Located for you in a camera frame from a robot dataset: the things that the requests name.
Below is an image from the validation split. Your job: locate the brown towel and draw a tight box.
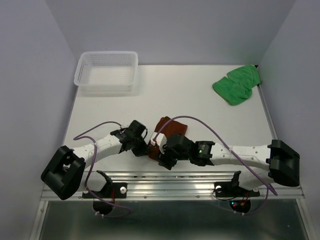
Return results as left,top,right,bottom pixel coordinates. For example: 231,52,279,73
148,116,188,161

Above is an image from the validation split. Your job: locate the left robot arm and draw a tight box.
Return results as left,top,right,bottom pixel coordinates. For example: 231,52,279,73
40,120,148,200

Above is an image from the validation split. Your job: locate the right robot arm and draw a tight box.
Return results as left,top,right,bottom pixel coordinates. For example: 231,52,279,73
150,133,300,195

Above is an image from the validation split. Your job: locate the white plastic perforated basket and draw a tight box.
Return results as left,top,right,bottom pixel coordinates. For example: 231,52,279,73
73,51,139,92

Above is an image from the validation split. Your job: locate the green towel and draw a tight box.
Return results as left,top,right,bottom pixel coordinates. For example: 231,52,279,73
212,65,261,106

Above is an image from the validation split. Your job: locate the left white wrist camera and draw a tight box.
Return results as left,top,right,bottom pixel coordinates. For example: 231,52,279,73
120,124,129,131

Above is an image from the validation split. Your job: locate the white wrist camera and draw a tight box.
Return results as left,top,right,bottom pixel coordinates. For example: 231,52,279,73
120,124,129,131
150,132,167,147

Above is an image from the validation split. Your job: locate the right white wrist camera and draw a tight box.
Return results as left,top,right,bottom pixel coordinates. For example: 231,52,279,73
150,132,167,147

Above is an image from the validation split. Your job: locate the aluminium rail frame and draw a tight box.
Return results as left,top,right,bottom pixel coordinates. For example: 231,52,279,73
28,84,311,240

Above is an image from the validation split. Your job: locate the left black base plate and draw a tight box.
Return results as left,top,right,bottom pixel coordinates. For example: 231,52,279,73
88,182,128,199

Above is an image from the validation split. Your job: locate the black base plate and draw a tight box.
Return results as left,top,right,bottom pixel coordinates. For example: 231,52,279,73
213,181,260,199
88,182,128,199

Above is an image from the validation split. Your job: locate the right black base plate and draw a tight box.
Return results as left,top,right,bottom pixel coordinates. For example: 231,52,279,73
213,181,260,199

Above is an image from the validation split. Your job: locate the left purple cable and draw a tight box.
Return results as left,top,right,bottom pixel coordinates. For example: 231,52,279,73
73,121,133,219

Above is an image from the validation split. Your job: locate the purple cable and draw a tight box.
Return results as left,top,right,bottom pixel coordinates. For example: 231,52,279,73
73,121,133,219
152,115,278,217

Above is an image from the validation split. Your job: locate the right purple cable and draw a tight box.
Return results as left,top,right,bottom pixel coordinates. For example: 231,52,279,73
152,115,278,217

